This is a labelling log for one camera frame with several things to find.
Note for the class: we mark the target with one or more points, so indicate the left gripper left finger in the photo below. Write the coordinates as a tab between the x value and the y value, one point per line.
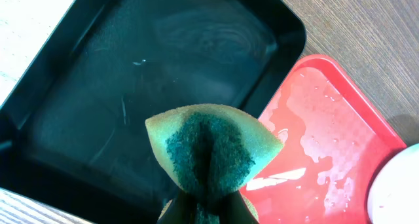
181	210

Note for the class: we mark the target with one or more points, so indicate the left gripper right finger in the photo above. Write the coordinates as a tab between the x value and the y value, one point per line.
233	210

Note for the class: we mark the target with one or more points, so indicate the green yellow sponge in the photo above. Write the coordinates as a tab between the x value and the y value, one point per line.
209	151

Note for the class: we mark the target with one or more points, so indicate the white plate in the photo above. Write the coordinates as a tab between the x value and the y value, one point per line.
393	196

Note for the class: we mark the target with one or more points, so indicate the red plastic tray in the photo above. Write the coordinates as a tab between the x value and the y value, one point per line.
335	142

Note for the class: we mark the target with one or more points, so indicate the black plastic tray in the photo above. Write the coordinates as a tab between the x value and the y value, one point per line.
73	129

